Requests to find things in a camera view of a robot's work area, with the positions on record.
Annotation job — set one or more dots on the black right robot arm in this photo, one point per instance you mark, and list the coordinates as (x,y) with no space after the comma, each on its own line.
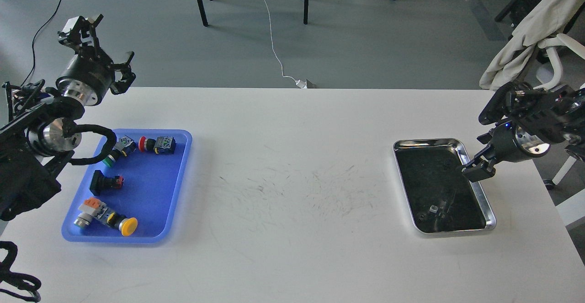
(527,122)

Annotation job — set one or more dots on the black selector switch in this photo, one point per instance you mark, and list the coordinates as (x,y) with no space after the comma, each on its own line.
(99,182)

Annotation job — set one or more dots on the silver metal tray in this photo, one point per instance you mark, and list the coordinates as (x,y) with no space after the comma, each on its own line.
(441,201)

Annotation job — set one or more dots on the orange grey contact block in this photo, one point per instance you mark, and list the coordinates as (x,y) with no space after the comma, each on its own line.
(90,209)

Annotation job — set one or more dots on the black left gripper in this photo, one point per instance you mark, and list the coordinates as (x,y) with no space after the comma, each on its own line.
(84,79)

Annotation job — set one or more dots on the beige cloth on chair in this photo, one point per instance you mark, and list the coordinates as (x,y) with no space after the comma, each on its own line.
(547,18)

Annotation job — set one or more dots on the blue plastic tray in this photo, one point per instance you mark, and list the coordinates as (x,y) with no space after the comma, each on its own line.
(150,192)

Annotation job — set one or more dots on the white chair frame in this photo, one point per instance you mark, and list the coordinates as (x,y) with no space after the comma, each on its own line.
(548,82)

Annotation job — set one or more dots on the red push button switch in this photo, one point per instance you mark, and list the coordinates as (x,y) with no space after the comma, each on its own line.
(160,145)

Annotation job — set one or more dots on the green push button switch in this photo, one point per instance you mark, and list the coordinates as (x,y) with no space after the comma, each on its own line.
(123,147)

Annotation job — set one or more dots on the yellow push button switch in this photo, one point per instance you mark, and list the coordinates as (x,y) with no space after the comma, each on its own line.
(125,225)

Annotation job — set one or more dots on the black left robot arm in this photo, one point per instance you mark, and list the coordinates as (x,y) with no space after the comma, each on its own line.
(41,135)

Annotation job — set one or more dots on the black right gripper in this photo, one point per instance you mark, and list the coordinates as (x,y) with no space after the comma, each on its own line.
(507,142)

